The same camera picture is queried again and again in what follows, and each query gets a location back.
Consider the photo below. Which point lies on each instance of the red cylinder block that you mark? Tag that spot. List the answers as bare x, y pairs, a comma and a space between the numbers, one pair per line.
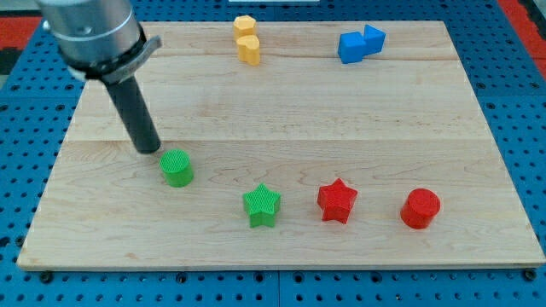
420, 208

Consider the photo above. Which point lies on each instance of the green cylinder block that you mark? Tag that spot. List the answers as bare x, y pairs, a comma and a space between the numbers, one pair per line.
176, 167

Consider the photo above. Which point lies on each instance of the yellow hexagon block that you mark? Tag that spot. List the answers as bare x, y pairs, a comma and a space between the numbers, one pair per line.
244, 25

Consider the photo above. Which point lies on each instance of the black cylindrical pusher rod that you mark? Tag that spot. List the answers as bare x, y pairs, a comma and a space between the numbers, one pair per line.
132, 109

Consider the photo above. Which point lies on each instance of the wooden board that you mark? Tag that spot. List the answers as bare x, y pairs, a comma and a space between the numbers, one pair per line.
406, 118

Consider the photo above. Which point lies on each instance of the blue cube block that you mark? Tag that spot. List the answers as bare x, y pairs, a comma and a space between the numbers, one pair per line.
351, 47

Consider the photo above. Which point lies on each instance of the blue triangular block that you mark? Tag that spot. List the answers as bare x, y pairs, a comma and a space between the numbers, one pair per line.
374, 39

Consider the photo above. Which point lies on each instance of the yellow heart block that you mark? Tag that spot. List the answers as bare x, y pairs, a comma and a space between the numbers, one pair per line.
248, 49

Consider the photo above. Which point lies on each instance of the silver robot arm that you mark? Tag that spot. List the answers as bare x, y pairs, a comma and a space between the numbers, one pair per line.
102, 40

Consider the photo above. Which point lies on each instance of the green star block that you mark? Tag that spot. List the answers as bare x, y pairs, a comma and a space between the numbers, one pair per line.
261, 206

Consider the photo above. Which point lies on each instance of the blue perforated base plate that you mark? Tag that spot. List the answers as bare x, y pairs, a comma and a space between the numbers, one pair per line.
501, 52

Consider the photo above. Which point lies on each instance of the red star block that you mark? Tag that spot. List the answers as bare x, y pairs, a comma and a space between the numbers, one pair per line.
336, 201

